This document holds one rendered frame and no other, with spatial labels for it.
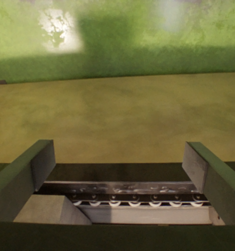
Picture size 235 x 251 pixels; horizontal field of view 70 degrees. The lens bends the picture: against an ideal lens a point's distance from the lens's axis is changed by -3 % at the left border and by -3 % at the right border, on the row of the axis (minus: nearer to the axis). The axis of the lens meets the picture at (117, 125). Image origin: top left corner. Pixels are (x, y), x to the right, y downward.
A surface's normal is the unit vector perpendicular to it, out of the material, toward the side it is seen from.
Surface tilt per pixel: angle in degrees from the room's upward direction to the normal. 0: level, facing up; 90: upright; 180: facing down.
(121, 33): 0
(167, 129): 90
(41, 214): 80
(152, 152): 90
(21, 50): 0
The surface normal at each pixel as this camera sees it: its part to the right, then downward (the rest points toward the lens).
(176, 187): -0.05, 0.65
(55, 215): -0.09, -0.63
